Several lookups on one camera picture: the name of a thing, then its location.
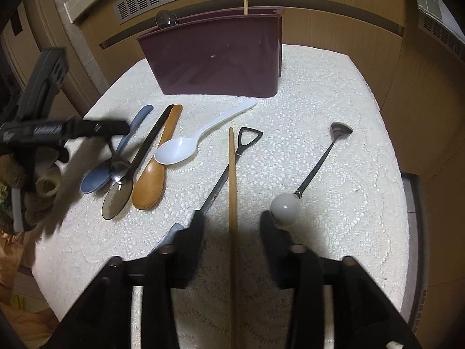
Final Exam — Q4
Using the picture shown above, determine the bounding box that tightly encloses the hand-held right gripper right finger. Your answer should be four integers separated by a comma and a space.
259, 211, 424, 349

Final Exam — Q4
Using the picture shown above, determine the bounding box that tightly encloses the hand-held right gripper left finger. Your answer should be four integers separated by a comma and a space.
45, 209, 206, 349

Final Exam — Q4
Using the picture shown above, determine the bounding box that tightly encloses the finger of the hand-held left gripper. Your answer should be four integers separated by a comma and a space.
62, 117, 130, 141

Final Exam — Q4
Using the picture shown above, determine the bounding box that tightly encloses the white ball-handled metal spoon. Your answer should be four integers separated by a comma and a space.
269, 122, 354, 230

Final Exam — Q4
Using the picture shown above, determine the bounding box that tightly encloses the small metal spoon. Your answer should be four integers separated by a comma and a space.
107, 136, 130, 185

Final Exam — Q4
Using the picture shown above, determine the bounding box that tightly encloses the blue plastic spoon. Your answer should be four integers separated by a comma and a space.
80, 105, 154, 194

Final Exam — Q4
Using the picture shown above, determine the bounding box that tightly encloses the shovel-shaped metal spoon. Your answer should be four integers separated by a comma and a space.
147, 127, 264, 259

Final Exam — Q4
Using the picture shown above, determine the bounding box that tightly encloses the smoky translucent black-handled spoon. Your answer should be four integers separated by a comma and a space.
101, 104, 176, 221

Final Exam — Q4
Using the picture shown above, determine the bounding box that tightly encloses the white plastic spoon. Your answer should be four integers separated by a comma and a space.
154, 99, 258, 165

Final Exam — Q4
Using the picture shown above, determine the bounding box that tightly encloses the maroon plastic utensil holder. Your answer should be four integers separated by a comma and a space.
137, 7, 285, 99

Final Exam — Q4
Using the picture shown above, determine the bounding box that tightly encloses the person's left hand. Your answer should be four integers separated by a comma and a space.
34, 149, 64, 199

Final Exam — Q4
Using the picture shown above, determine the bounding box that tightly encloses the brown wooden spoon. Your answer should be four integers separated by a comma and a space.
131, 104, 183, 211

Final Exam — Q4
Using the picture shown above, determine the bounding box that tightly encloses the white counter ledge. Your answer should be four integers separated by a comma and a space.
63, 0, 124, 25

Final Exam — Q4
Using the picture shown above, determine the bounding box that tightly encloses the white textured tablecloth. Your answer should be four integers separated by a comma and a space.
31, 44, 411, 349

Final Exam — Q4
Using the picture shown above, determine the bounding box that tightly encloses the brown bag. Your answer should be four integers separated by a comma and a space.
0, 231, 60, 339

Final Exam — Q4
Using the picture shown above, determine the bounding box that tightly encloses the wooden cabinet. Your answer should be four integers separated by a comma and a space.
22, 0, 465, 349

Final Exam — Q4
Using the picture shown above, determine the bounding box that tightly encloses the short grey vent grille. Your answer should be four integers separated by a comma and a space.
418, 11, 465, 60

